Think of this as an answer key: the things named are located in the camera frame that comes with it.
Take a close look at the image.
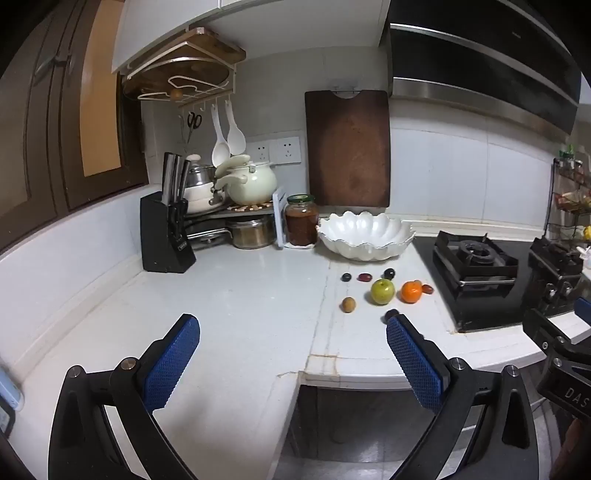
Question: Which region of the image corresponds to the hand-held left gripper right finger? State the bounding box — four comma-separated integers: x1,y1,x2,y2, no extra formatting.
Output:
386,314,539,480

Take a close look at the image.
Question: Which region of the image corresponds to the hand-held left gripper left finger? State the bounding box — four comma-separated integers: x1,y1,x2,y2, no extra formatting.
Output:
48,314,201,480

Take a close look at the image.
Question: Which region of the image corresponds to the green apple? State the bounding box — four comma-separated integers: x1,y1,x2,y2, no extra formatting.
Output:
370,279,396,306

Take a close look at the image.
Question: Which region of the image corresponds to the white scalloped bowl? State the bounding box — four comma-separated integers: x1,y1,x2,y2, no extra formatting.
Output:
316,211,416,262

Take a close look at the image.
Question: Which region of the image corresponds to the black gas stove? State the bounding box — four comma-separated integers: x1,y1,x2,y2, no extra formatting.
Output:
412,230,591,334

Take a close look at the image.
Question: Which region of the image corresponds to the black burner grate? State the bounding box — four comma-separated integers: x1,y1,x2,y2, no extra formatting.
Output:
432,230,519,290
528,237,585,278

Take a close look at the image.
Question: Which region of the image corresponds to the black knife block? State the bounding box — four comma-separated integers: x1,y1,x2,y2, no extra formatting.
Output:
140,191,197,273

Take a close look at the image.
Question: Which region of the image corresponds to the steel pan lid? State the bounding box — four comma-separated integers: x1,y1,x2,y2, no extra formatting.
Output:
187,225,232,246

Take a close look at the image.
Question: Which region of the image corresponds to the low steel pot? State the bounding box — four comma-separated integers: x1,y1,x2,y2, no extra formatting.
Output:
226,217,277,250

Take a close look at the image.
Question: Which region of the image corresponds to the light blue plastic object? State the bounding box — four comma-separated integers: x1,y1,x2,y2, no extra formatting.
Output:
0,366,24,412

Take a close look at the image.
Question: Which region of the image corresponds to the white enamel pot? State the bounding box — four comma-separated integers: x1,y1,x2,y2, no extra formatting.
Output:
185,182,227,214

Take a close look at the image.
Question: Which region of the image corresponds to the glass jar of sauce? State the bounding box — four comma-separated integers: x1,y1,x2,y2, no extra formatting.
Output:
284,194,320,248

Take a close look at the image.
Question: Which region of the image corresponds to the white corner shelf rack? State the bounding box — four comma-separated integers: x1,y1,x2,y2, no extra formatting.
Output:
185,186,290,250

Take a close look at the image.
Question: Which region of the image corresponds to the steel pot with lid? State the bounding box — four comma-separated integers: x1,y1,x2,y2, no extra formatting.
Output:
186,154,218,188

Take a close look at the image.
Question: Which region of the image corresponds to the cream ceramic pot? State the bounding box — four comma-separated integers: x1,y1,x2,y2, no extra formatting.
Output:
215,154,278,206

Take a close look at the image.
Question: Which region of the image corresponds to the brown wooden cutting board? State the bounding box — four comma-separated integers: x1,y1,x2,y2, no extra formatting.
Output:
305,90,391,208

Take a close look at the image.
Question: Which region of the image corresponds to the brown wooden cabinet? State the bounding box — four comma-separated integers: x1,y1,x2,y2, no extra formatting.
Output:
0,0,151,253

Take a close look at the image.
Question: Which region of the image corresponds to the black range hood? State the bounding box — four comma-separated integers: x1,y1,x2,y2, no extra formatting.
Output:
379,0,581,136

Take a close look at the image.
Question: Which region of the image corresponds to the round wooden board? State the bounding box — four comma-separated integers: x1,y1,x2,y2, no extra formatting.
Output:
123,64,232,101

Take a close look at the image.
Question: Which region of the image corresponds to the rectangular wooden board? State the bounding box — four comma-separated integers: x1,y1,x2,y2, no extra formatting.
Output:
184,27,247,64

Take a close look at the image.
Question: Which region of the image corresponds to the black wire spice rack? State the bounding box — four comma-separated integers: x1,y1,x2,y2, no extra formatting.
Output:
544,158,591,241

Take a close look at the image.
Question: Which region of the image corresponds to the black-handled knife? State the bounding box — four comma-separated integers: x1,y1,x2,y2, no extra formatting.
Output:
167,198,189,243

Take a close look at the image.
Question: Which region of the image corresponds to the white wire hanging rack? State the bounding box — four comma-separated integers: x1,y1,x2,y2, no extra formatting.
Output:
121,27,247,110

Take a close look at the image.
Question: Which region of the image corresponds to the clear wall hook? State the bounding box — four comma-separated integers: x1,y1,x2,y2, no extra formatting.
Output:
329,78,363,100

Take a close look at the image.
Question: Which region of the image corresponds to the white wall cabinet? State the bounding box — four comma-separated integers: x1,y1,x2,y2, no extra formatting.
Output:
112,0,391,75

